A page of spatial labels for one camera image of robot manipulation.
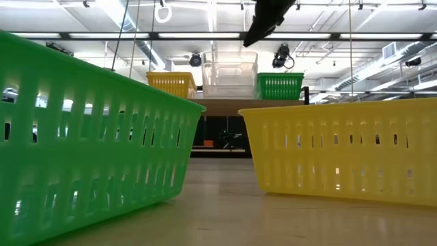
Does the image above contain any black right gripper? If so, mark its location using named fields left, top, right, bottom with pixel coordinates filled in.
left=242, top=0, right=297, bottom=48

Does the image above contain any clear plastic bin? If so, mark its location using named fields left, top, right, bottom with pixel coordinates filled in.
left=201, top=51, right=259, bottom=63
left=203, top=56, right=257, bottom=100

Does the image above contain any black round ceiling lamp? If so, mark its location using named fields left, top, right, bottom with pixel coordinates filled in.
left=189, top=52, right=203, bottom=68

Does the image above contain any black tripod device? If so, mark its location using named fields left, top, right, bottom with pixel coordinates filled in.
left=218, top=131, right=244, bottom=150

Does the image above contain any white air vent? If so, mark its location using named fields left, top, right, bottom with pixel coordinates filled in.
left=382, top=42, right=397, bottom=61

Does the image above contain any black ceiling spotlight cluster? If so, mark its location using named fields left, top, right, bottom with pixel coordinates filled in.
left=46, top=41, right=74, bottom=57

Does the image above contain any black ceiling camera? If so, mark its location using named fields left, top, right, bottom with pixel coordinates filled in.
left=272, top=43, right=296, bottom=70

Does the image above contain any wooden shelf with black frame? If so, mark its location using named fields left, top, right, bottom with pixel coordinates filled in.
left=191, top=85, right=310, bottom=119

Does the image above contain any tan hanging rope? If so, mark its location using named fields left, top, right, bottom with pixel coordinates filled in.
left=348, top=0, right=354, bottom=103
left=128, top=0, right=141, bottom=79

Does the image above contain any white hanging ring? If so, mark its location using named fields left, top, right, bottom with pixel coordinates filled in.
left=154, top=1, right=173, bottom=25

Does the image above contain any silver ventilation duct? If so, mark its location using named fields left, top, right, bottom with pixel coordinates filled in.
left=98, top=0, right=180, bottom=74

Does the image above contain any black table frame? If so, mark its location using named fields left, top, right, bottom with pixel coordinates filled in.
left=190, top=150, right=253, bottom=159

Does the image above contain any black hanging cable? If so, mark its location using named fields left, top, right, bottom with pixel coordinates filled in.
left=111, top=0, right=130, bottom=71

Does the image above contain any black overhead frame bar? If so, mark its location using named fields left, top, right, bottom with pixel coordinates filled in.
left=10, top=31, right=437, bottom=42

